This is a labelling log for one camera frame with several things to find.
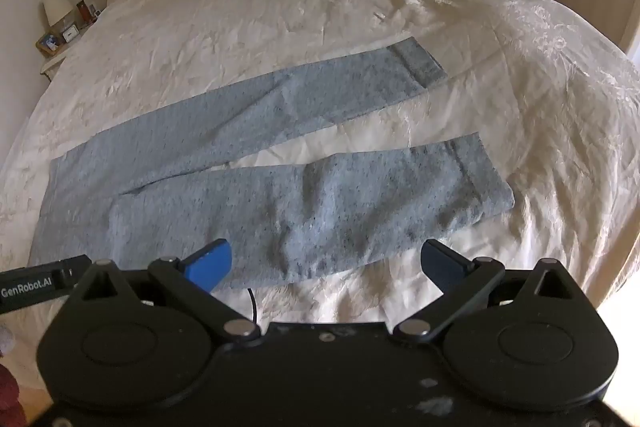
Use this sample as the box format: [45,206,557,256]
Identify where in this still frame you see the light blue speckled pants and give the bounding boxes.
[29,39,514,287]

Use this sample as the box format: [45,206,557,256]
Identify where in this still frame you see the white embroidered bedspread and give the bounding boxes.
[1,0,639,323]

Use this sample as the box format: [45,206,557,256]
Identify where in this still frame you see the left cream nightstand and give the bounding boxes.
[40,3,101,82]

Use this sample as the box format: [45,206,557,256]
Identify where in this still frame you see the small white clock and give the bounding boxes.
[61,23,80,44]

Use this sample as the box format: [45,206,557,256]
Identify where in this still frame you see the white table lamp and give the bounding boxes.
[43,0,74,27]

